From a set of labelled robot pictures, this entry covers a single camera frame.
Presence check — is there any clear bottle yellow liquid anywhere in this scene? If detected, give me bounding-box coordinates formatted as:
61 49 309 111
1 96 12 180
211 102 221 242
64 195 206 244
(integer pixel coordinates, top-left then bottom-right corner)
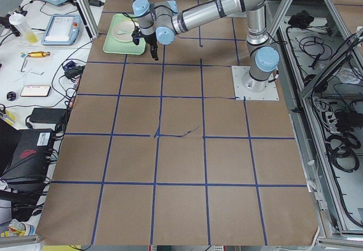
9 12 38 44

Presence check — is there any white round plate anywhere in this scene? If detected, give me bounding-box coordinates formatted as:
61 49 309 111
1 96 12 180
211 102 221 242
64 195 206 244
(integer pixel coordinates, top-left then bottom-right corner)
111 20 138 42

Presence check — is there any black power adapter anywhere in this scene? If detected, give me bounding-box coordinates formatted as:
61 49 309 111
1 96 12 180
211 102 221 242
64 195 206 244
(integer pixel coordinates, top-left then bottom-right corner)
29 108 66 124

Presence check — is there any light green tray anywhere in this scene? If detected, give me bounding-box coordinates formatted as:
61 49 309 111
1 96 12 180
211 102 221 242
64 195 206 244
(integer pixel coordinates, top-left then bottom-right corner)
103 14 146 55

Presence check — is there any aluminium frame post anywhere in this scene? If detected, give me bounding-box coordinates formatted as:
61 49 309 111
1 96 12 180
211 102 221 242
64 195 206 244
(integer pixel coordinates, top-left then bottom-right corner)
73 0 99 40

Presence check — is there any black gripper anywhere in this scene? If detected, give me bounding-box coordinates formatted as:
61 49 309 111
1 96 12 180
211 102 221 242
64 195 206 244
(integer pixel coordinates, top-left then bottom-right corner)
144 34 159 61

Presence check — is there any gold metal tool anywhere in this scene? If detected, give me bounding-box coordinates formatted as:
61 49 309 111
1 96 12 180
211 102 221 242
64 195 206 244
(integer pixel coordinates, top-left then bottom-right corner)
27 51 50 58

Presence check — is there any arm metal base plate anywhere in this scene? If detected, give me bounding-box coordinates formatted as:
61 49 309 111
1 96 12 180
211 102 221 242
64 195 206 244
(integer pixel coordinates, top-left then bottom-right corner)
231 66 279 101

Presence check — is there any black smartphone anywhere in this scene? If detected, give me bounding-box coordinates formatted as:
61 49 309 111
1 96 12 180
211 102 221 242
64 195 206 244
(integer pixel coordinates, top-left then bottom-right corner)
20 85 51 97

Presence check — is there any black computer box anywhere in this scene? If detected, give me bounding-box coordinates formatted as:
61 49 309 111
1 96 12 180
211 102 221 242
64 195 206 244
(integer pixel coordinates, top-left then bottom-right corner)
1 120 54 182

